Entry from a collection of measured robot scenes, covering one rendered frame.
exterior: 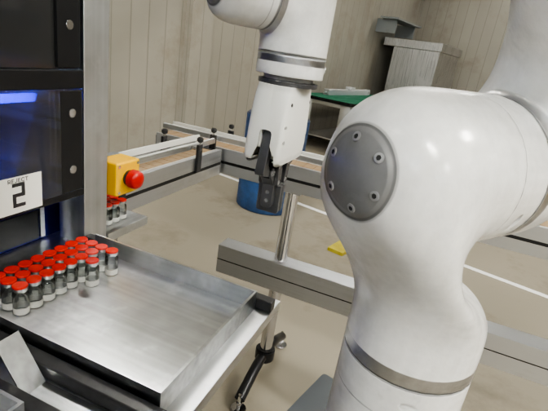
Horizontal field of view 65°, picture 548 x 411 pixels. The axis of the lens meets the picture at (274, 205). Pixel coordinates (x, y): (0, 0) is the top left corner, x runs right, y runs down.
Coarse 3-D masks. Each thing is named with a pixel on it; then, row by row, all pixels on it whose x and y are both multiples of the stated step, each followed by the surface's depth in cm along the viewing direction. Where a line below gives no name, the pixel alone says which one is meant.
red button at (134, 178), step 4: (132, 172) 88; (136, 172) 89; (140, 172) 90; (128, 176) 88; (132, 176) 88; (136, 176) 88; (140, 176) 89; (128, 180) 88; (132, 180) 88; (136, 180) 88; (140, 180) 90; (128, 184) 89; (132, 184) 88; (136, 184) 89; (140, 184) 90; (136, 188) 90
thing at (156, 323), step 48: (96, 240) 82; (96, 288) 71; (144, 288) 73; (192, 288) 75; (240, 288) 72; (48, 336) 59; (96, 336) 60; (144, 336) 62; (192, 336) 63; (144, 384) 49
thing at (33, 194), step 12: (0, 180) 64; (12, 180) 66; (24, 180) 68; (36, 180) 70; (0, 192) 64; (12, 192) 66; (36, 192) 70; (0, 204) 65; (12, 204) 67; (36, 204) 71; (0, 216) 66
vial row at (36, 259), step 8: (80, 240) 76; (56, 248) 72; (64, 248) 72; (72, 248) 74; (32, 256) 68; (40, 256) 69; (48, 256) 70; (24, 264) 66; (32, 264) 67; (40, 264) 68; (0, 272) 63; (8, 272) 64; (0, 280) 62; (0, 288) 62; (0, 296) 63; (0, 304) 63
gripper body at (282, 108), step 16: (272, 80) 51; (256, 96) 51; (272, 96) 50; (288, 96) 50; (304, 96) 53; (256, 112) 51; (272, 112) 50; (288, 112) 50; (304, 112) 55; (256, 128) 52; (272, 128) 51; (288, 128) 52; (304, 128) 57; (256, 144) 52; (272, 144) 51; (288, 144) 53; (288, 160) 55
